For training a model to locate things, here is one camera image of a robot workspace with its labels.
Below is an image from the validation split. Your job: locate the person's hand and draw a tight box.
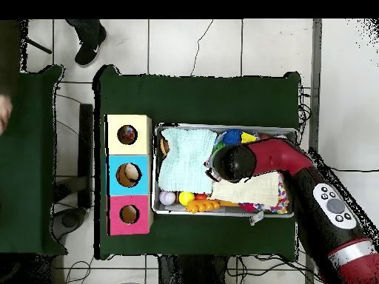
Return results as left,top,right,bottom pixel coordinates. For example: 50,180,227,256
0,94,13,135

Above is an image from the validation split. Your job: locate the multicoloured spotted fabric toy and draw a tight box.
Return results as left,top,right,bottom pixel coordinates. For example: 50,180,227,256
118,125,138,144

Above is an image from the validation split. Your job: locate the mint green waffle cloth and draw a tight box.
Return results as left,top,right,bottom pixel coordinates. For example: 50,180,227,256
158,126,218,195

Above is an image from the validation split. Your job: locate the wooden box with three holes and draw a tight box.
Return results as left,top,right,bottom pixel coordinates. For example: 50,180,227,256
106,114,154,237

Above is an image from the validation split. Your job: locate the dark green tablecloth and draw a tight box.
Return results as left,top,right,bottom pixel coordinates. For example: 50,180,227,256
93,65,302,261
0,65,67,256

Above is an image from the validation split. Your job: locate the black tripod leg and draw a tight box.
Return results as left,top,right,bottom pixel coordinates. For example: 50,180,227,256
26,36,53,55

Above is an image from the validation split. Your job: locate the person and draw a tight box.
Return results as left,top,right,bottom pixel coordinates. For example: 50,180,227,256
65,18,108,67

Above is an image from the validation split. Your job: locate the brown cream ball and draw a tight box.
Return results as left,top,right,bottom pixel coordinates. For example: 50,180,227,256
115,163,142,188

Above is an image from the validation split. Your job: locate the white baseball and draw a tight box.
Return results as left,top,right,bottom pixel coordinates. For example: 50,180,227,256
158,190,176,206

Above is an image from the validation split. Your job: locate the yellow ball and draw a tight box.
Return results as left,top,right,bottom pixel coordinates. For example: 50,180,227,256
178,191,195,206

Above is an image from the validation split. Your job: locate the orange toy block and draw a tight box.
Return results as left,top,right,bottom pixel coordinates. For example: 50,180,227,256
185,198,221,214

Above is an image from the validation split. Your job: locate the blue spiky ball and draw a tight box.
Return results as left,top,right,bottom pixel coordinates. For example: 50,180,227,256
221,128,243,146

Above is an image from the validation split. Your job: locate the yellow cheese wedge toy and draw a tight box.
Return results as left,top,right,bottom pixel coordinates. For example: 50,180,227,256
240,131,257,144

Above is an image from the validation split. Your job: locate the cream waffle cloth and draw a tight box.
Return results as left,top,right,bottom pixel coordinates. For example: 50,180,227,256
211,171,282,208

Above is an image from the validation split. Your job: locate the multicoloured patterned cloth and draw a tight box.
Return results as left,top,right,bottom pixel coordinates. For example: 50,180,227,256
238,177,289,226

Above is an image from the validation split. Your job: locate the silver wire mesh bin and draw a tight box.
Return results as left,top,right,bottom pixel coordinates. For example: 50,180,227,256
151,122,298,218

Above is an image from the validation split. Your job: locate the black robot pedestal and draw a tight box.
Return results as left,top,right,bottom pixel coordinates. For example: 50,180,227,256
158,254,229,284

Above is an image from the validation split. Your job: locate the black power cable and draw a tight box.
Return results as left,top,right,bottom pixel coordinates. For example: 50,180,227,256
331,167,379,173

